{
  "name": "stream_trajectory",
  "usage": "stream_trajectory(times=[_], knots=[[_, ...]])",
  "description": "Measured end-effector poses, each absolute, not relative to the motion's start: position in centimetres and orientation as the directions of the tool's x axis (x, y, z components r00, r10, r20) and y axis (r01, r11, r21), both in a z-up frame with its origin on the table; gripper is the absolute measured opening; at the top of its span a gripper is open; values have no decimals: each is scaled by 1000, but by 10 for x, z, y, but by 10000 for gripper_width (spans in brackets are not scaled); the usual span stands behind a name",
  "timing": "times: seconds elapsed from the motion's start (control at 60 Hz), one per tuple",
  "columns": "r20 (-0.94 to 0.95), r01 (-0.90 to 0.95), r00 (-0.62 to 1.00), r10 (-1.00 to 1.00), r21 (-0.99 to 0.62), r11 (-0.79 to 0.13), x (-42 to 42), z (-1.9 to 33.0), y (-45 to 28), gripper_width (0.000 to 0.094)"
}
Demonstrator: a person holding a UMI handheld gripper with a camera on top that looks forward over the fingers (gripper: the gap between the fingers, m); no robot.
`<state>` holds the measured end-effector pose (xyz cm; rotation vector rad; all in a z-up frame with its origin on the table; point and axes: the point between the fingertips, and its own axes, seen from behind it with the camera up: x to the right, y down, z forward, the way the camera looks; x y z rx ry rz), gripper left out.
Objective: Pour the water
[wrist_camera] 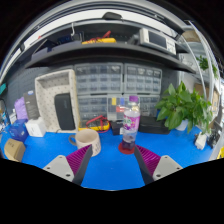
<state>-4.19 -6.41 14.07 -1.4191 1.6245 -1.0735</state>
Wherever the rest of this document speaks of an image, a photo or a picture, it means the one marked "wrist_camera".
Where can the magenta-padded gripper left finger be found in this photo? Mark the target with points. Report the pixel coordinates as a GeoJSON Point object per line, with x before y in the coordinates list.
{"type": "Point", "coordinates": [68, 166]}

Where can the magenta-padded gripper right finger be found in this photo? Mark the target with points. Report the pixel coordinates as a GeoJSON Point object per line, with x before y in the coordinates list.
{"type": "Point", "coordinates": [160, 166]}

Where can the purple-capped clear drink bottle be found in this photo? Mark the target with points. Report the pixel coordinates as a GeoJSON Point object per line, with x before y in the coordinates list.
{"type": "Point", "coordinates": [130, 123]}

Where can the beige patterned mug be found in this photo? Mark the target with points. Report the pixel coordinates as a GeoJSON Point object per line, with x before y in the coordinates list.
{"type": "Point", "coordinates": [85, 138]}

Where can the flat round red coaster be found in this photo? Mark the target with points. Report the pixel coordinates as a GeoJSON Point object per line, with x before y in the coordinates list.
{"type": "Point", "coordinates": [124, 151]}

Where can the flat black case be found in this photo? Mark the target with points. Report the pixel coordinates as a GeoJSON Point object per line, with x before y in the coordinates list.
{"type": "Point", "coordinates": [153, 126]}

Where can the yellow multimeter with red leads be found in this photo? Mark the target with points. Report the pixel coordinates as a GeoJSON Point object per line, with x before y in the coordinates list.
{"type": "Point", "coordinates": [96, 126]}

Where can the brown cardboard box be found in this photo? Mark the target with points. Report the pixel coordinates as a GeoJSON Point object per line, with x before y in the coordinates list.
{"type": "Point", "coordinates": [13, 150]}

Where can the black box with white label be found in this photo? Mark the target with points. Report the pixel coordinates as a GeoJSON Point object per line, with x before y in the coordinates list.
{"type": "Point", "coordinates": [116, 127]}

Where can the blue printed box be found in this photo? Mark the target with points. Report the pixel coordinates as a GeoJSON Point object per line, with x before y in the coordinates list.
{"type": "Point", "coordinates": [18, 130]}

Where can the parts cabinet with coloured drawers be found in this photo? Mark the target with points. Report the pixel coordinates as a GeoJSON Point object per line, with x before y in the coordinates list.
{"type": "Point", "coordinates": [150, 105]}

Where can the green potted plant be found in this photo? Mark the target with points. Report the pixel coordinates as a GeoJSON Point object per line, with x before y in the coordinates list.
{"type": "Point", "coordinates": [180, 103]}

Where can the dark grey upright box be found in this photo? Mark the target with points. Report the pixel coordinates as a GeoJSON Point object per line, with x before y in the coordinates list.
{"type": "Point", "coordinates": [31, 103]}

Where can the purple plastic bag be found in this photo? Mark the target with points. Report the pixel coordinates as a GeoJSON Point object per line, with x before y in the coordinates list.
{"type": "Point", "coordinates": [20, 108]}

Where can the beige perforated tray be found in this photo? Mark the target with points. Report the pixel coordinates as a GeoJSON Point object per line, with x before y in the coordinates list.
{"type": "Point", "coordinates": [46, 90]}

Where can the white-framed shelf unit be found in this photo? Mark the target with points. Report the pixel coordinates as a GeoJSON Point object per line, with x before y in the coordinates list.
{"type": "Point", "coordinates": [206, 66]}

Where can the dark overhead shelf unit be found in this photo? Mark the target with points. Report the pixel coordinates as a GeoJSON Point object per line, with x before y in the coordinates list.
{"type": "Point", "coordinates": [100, 53]}

